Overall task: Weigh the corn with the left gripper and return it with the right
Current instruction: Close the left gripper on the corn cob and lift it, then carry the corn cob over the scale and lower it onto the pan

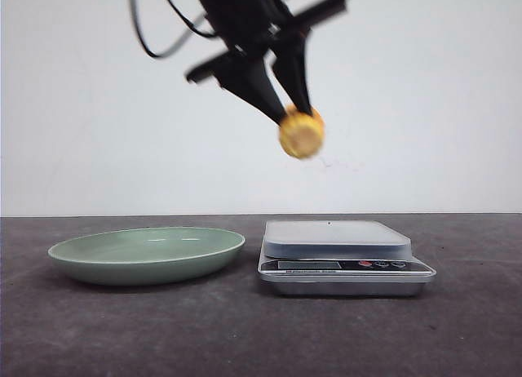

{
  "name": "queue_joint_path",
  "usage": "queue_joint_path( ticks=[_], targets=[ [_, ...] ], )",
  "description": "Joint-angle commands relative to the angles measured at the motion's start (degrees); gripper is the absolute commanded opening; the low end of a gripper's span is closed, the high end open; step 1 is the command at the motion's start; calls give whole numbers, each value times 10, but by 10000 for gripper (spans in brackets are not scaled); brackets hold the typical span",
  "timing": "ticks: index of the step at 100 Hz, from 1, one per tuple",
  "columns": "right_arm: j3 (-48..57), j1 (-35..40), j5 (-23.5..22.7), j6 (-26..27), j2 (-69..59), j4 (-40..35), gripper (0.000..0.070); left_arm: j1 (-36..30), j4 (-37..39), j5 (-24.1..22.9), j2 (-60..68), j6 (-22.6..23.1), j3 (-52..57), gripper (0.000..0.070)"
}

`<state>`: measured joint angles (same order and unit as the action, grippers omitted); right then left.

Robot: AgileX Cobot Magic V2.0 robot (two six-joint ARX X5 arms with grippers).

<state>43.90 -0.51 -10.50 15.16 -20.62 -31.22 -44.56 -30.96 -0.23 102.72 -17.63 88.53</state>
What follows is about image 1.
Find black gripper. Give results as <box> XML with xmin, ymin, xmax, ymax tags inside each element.
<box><xmin>186</xmin><ymin>0</ymin><xmax>348</xmax><ymax>124</ymax></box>

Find yellow corn cob piece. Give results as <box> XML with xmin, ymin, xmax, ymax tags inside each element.
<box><xmin>278</xmin><ymin>104</ymin><xmax>325</xmax><ymax>159</ymax></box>

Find silver digital kitchen scale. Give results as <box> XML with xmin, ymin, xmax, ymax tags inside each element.
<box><xmin>258</xmin><ymin>220</ymin><xmax>436</xmax><ymax>297</ymax></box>

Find green shallow plate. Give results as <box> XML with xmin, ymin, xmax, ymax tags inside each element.
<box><xmin>47</xmin><ymin>226</ymin><xmax>246</xmax><ymax>286</ymax></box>

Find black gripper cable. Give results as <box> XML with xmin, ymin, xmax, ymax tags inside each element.
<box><xmin>129</xmin><ymin>0</ymin><xmax>217</xmax><ymax>59</ymax></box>

